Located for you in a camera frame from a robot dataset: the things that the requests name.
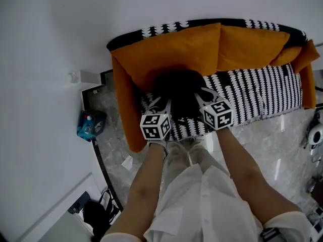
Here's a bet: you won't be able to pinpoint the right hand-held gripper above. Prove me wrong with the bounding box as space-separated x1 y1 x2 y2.
193 87 234 131

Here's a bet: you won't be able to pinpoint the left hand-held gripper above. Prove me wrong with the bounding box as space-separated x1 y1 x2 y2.
139 96 173 141

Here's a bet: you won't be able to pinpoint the black garment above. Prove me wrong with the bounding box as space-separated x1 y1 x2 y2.
150 69 211 126

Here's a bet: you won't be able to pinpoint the orange sofa with patterned cover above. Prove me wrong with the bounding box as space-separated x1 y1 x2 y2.
106 18 318 153

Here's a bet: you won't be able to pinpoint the person's right forearm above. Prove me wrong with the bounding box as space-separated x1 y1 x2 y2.
216 127 303 227

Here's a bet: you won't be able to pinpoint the person's left forearm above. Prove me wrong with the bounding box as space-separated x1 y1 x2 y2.
103 142 169 239

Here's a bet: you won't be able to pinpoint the person's beige trousers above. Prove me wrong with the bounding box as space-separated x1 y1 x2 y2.
165 136 229 180

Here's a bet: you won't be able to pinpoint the large orange cushion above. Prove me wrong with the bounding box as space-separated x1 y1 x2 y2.
110 22 222 93
216 25 291 72

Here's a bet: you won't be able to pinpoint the white paper scrap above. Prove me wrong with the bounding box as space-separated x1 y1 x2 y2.
121 155 134 171

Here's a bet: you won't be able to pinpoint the blue and black box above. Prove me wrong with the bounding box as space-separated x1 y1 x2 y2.
76 109 107 143

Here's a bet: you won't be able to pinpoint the black baseboard strip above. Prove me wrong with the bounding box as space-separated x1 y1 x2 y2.
91 137 125 212

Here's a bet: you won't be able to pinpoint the small orange cushion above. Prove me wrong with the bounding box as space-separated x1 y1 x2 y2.
292 39 321 74
269 45 303 68

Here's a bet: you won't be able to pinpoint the person's white shirt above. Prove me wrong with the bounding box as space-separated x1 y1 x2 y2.
100 163 314 242

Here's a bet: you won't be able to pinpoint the white round device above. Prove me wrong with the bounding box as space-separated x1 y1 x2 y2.
307 123 323 146

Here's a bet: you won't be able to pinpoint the dark grey device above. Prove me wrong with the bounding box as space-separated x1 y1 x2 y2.
67 191 91 214

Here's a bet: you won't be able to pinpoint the white wrist strap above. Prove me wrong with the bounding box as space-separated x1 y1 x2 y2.
147 139 169 161

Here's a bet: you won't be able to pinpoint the black bag with straps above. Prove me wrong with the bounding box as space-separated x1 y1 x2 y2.
82 189 121 239

